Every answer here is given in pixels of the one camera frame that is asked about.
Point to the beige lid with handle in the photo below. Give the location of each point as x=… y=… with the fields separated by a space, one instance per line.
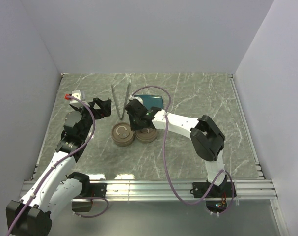
x=146 y=133

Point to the steel lunch container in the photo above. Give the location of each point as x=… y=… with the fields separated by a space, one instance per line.
x=123 y=142
x=145 y=138

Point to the right steel lunch container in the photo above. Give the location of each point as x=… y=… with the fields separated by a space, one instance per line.
x=145 y=138

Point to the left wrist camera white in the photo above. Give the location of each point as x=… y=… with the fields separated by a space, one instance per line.
x=76 y=98

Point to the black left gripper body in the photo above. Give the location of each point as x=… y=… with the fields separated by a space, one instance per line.
x=88 y=117

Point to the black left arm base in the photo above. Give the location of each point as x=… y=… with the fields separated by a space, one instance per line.
x=92 y=190

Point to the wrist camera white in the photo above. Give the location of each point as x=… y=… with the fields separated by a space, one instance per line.
x=76 y=98
x=131 y=97

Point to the teal square plate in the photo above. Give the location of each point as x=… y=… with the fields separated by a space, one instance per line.
x=150 y=101

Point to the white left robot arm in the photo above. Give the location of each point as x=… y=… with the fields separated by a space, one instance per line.
x=33 y=214

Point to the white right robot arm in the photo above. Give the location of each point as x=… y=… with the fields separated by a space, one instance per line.
x=207 y=139

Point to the left steel lunch container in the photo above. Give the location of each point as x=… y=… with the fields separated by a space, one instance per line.
x=123 y=142

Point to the metal food tongs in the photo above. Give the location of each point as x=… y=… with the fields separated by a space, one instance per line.
x=120 y=114

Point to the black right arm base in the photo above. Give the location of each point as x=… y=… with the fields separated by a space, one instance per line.
x=226 y=189

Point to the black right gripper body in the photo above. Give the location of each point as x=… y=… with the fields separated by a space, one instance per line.
x=135 y=124

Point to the aluminium mounting rail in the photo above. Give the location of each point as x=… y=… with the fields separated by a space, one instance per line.
x=159 y=190

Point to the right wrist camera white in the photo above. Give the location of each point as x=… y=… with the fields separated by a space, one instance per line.
x=131 y=97

